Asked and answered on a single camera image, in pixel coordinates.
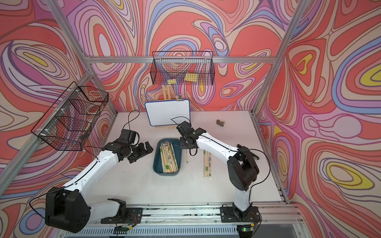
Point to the wrapped chopsticks in box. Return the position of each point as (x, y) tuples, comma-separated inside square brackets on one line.
[(168, 158)]

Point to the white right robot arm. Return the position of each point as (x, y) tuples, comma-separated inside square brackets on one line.
[(240, 161)]

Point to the olive and white stapler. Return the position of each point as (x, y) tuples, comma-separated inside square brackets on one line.
[(221, 123)]

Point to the black wire basket left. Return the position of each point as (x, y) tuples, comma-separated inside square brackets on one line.
[(68, 123)]

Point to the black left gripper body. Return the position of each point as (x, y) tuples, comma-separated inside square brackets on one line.
[(135, 151)]

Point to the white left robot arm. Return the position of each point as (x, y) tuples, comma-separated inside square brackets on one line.
[(67, 208)]

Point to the blue framed whiteboard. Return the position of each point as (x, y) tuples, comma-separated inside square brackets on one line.
[(167, 113)]

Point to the wooden whiteboard easel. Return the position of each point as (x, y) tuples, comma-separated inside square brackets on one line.
[(167, 94)]

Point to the black wire basket back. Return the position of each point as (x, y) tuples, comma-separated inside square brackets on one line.
[(170, 67)]

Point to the panda print chopsticks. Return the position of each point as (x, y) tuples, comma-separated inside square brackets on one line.
[(209, 164)]

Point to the green circuit board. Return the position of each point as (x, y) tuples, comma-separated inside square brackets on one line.
[(120, 230)]

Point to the yellow sticky note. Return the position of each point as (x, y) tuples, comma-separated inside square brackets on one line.
[(191, 77)]

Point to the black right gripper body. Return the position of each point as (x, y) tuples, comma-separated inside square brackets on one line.
[(184, 144)]

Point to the black wire basket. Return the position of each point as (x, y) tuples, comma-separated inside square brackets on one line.
[(170, 67), (68, 123)]

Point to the teal plastic storage box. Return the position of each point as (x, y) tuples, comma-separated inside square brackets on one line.
[(157, 164)]

